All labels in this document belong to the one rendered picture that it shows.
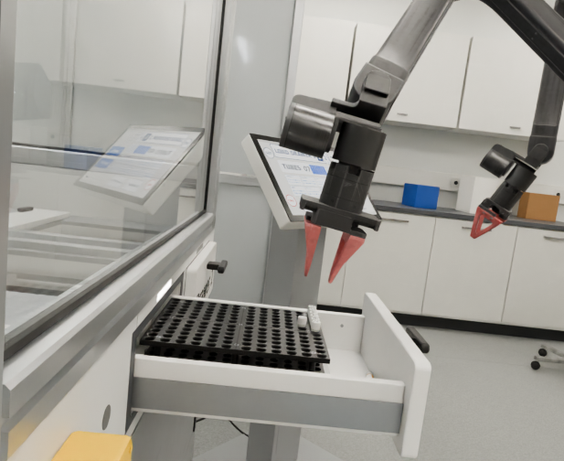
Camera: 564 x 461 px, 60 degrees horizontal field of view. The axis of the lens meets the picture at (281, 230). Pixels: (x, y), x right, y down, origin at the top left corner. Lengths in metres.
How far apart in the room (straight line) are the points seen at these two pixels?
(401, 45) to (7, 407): 0.64
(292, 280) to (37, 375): 1.34
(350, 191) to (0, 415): 0.44
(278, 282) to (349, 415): 1.11
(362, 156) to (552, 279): 3.67
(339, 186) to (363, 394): 0.24
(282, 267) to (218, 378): 1.10
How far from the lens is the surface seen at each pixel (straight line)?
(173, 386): 0.57
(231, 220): 2.32
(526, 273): 4.11
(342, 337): 0.80
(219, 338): 0.61
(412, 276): 3.80
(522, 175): 1.32
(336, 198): 0.61
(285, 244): 1.62
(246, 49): 2.35
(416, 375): 0.55
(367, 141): 0.61
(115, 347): 0.48
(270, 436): 1.84
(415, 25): 0.80
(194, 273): 0.83
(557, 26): 0.95
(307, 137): 0.60
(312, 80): 3.98
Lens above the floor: 1.12
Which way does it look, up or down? 8 degrees down
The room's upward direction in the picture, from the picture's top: 7 degrees clockwise
